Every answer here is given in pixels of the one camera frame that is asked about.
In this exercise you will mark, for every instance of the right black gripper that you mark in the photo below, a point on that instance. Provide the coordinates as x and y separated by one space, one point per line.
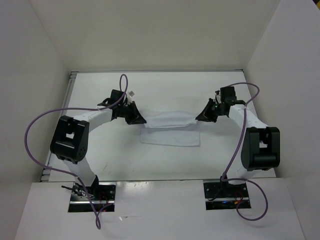
206 115

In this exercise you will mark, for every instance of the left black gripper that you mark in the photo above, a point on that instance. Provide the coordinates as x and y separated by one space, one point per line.
135 117

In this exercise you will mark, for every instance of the white skirt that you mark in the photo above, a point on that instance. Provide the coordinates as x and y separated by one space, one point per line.
170 128

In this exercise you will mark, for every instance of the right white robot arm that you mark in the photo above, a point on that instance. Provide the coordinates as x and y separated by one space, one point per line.
258 147

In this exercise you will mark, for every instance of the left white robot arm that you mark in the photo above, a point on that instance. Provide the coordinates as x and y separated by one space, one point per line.
71 137

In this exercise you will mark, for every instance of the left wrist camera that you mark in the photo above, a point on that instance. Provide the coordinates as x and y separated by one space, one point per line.
130 93

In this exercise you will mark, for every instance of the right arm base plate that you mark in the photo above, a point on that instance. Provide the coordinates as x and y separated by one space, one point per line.
225 196

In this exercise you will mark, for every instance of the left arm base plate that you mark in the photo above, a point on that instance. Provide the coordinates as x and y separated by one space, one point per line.
104 198

